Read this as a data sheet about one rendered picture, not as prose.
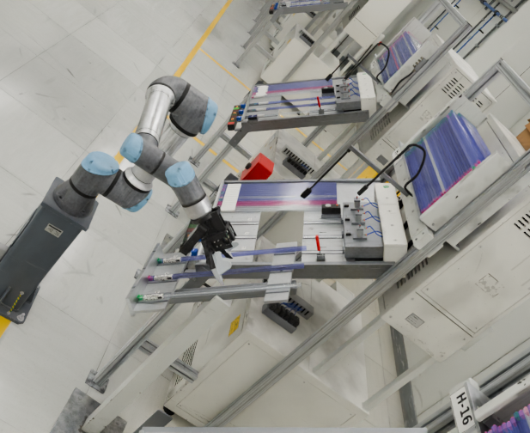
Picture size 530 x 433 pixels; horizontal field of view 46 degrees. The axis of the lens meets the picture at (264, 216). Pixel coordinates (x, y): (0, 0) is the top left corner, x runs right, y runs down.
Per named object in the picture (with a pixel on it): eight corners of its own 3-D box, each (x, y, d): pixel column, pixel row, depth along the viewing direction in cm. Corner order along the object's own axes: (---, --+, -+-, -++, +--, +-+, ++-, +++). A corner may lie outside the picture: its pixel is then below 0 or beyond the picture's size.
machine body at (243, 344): (154, 412, 264) (246, 328, 238) (185, 310, 325) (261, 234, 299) (271, 486, 280) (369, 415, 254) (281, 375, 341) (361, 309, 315)
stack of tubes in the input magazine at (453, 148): (420, 213, 212) (482, 159, 201) (404, 154, 256) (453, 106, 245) (446, 234, 215) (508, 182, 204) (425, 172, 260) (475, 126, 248)
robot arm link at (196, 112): (103, 183, 234) (188, 76, 211) (137, 204, 240) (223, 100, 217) (97, 201, 224) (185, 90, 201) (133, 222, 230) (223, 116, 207)
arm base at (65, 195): (47, 202, 222) (62, 183, 218) (59, 180, 235) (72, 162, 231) (85, 224, 228) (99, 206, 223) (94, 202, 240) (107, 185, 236)
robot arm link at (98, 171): (74, 167, 230) (94, 141, 224) (106, 186, 235) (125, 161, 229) (67, 184, 220) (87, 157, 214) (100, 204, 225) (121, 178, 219)
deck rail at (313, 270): (197, 278, 228) (194, 265, 225) (197, 276, 230) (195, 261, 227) (394, 278, 221) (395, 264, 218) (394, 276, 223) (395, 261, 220)
